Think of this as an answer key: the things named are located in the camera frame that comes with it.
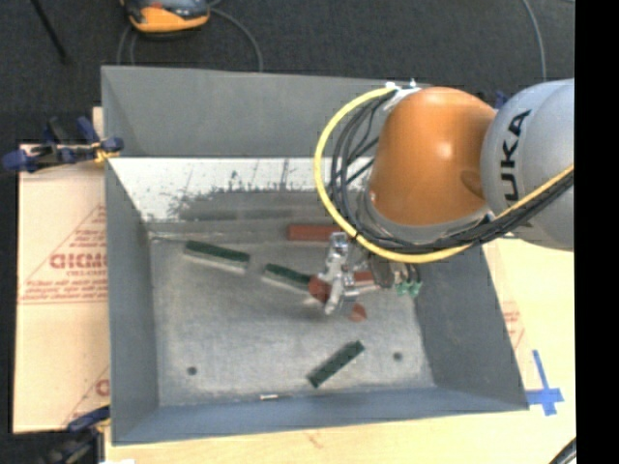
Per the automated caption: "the brown cardboard board red print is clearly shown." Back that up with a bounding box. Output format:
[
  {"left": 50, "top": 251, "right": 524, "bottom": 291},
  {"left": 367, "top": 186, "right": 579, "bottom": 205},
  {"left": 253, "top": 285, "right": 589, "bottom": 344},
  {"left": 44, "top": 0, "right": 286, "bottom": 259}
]
[{"left": 12, "top": 106, "right": 113, "bottom": 435}]

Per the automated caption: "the red-brown block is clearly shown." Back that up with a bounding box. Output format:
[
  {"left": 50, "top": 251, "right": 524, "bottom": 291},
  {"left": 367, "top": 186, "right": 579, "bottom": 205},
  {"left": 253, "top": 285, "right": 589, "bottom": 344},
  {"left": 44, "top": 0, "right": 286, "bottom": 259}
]
[
  {"left": 285, "top": 223, "right": 340, "bottom": 244},
  {"left": 308, "top": 271, "right": 374, "bottom": 323}
]

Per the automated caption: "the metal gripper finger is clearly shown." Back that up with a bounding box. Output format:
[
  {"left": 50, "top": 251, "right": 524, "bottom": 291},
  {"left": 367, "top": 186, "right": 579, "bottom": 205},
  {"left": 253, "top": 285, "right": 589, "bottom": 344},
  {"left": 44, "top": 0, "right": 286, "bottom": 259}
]
[
  {"left": 322, "top": 277, "right": 361, "bottom": 316},
  {"left": 326, "top": 233, "right": 351, "bottom": 280}
]

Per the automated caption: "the dark green flat block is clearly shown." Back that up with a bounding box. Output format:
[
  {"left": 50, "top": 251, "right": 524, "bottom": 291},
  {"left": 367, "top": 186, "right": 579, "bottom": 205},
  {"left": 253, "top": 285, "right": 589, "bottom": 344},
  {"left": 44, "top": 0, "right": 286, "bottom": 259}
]
[
  {"left": 307, "top": 339, "right": 367, "bottom": 390},
  {"left": 183, "top": 240, "right": 251, "bottom": 274},
  {"left": 261, "top": 262, "right": 316, "bottom": 295}
]

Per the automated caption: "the grey metal bin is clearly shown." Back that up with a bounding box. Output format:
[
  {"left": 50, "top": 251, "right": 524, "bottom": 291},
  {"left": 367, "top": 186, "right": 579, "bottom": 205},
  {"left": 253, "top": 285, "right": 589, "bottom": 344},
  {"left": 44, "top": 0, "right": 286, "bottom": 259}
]
[{"left": 100, "top": 65, "right": 530, "bottom": 447}]

